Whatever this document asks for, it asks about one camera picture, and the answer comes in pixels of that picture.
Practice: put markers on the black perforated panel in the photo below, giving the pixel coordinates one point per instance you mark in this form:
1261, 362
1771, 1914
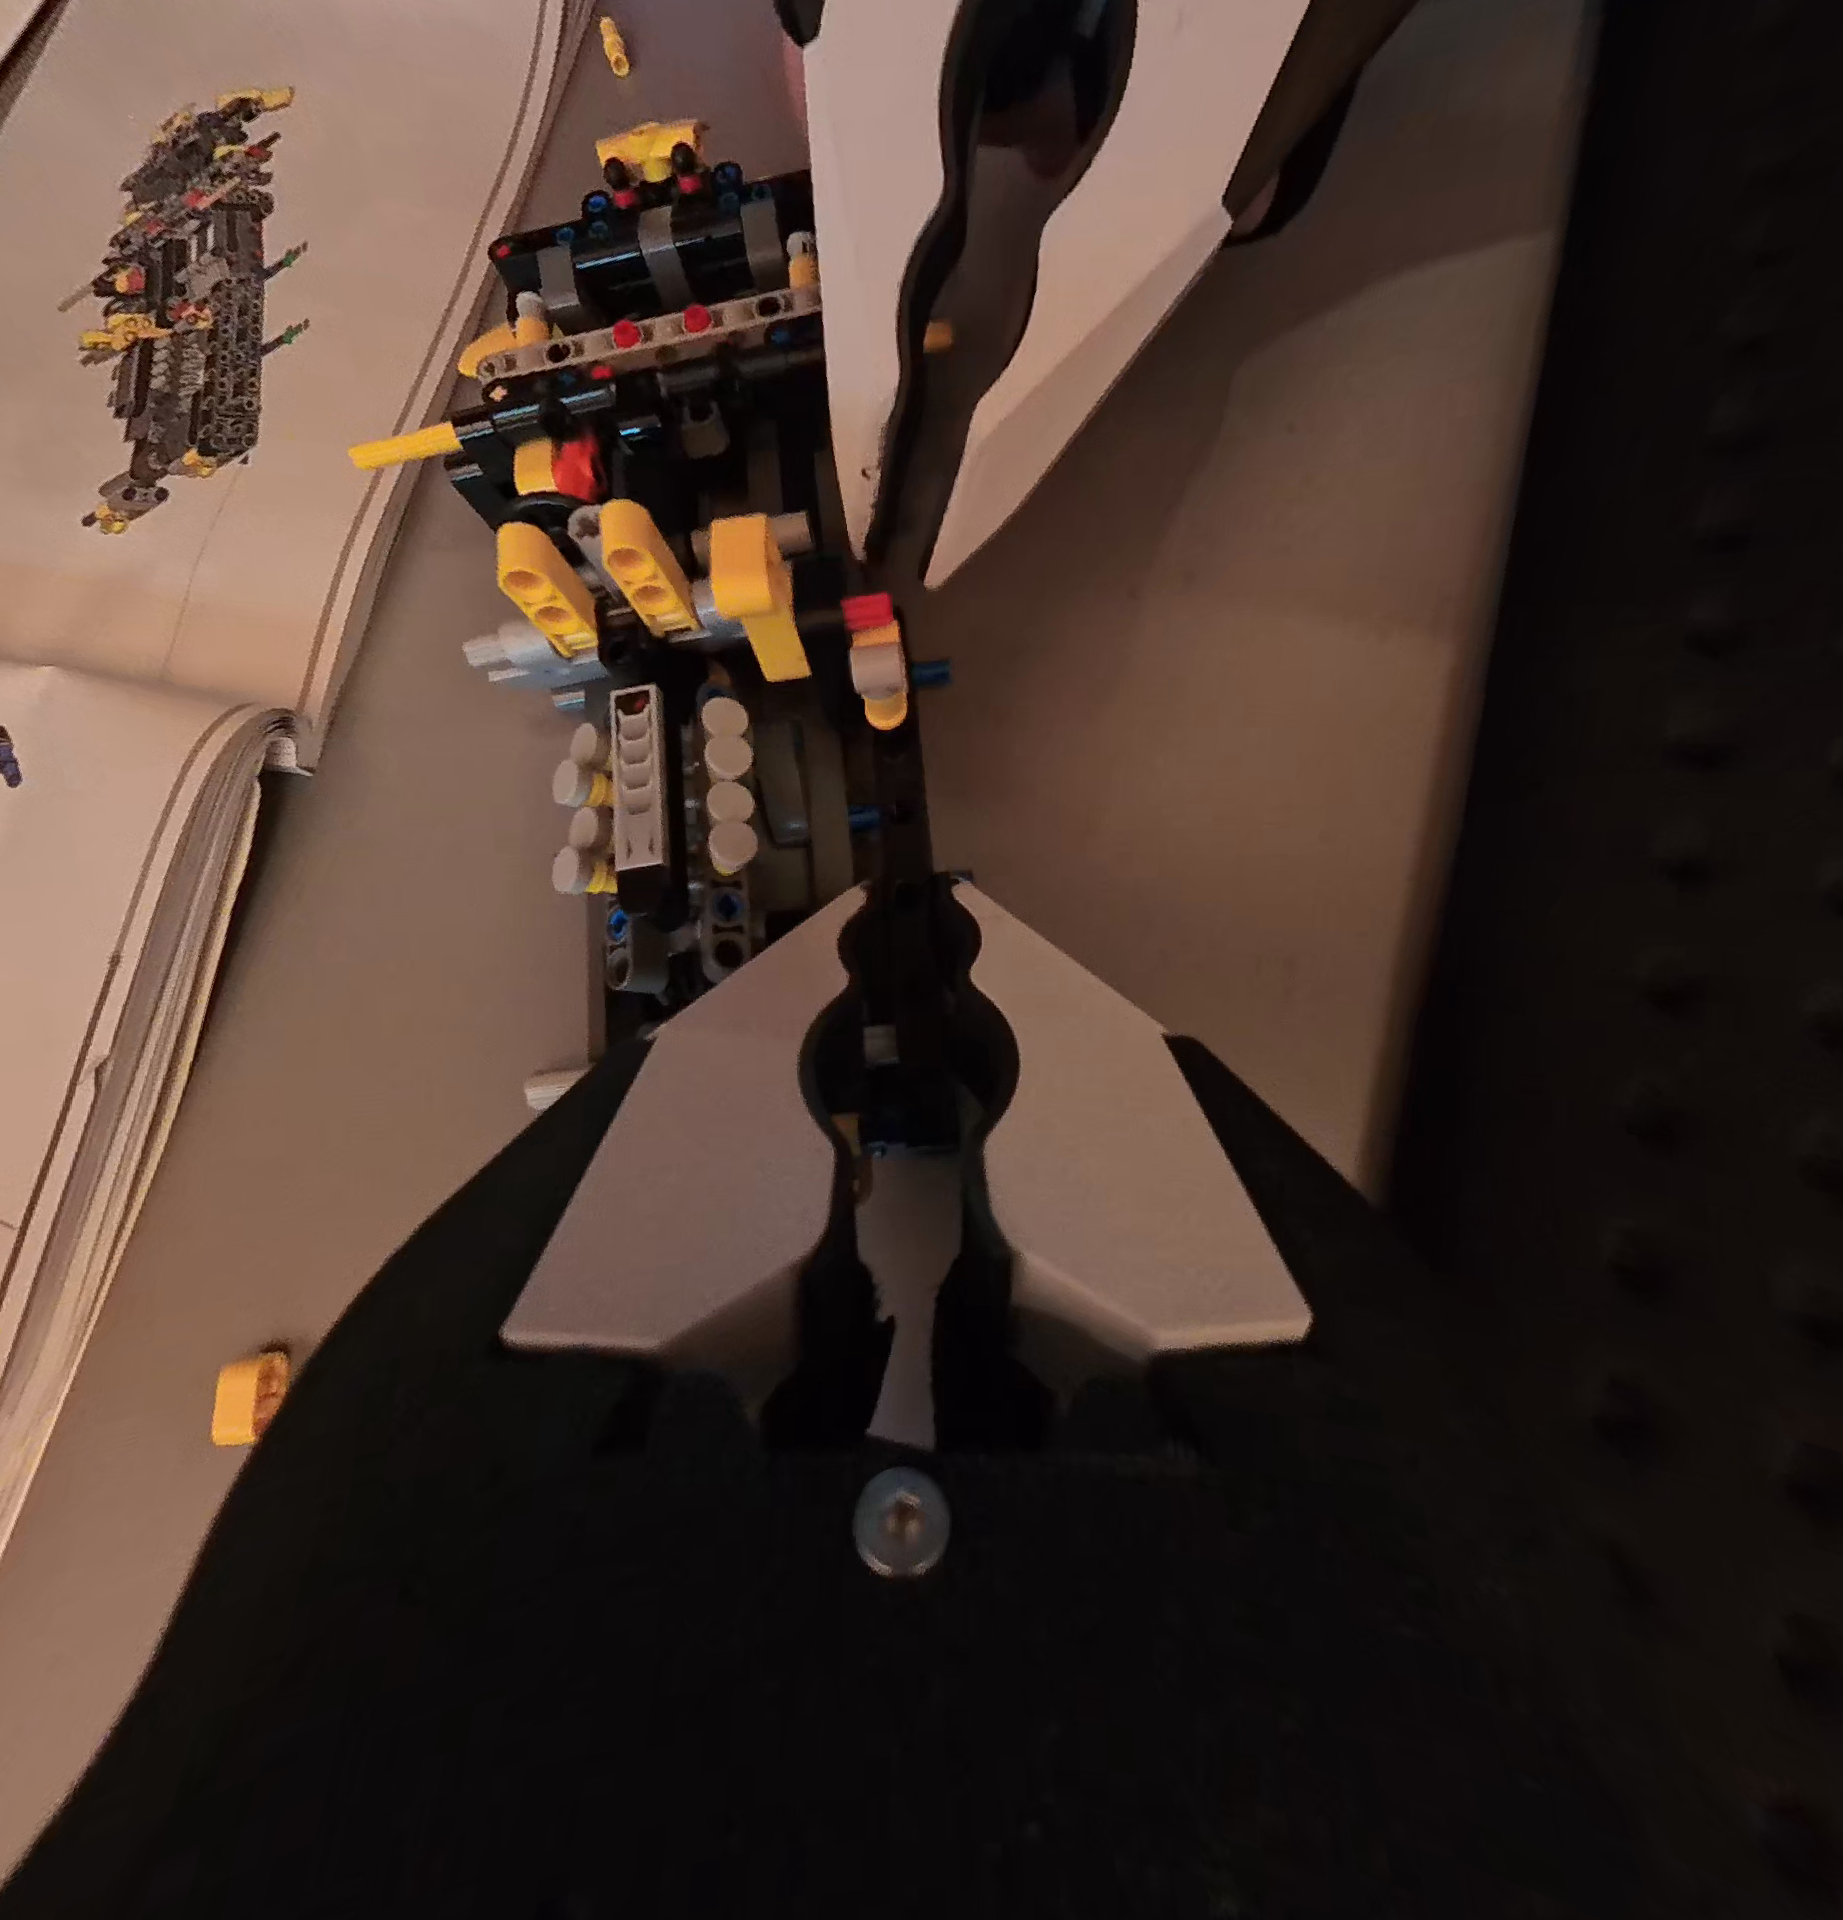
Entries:
1688, 900

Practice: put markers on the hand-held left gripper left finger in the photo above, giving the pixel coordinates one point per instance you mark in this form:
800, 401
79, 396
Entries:
682, 1201

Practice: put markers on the lego instruction booklet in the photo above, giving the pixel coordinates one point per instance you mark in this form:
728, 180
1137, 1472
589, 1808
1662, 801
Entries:
113, 900

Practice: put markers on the yellow lego block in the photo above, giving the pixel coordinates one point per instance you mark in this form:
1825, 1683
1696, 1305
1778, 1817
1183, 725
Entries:
249, 1396

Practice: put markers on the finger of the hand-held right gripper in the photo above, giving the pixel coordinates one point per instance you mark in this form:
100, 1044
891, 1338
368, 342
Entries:
877, 180
1162, 180

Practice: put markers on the black lego frame subassembly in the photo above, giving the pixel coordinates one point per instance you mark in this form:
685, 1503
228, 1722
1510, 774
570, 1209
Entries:
898, 811

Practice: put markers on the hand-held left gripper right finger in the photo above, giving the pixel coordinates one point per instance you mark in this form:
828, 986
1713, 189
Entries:
1147, 1201

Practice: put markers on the yellow lego pin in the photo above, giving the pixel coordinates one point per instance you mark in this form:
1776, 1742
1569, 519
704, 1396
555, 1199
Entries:
618, 42

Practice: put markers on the lego car chassis model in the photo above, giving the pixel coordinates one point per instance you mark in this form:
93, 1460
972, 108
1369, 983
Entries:
652, 600

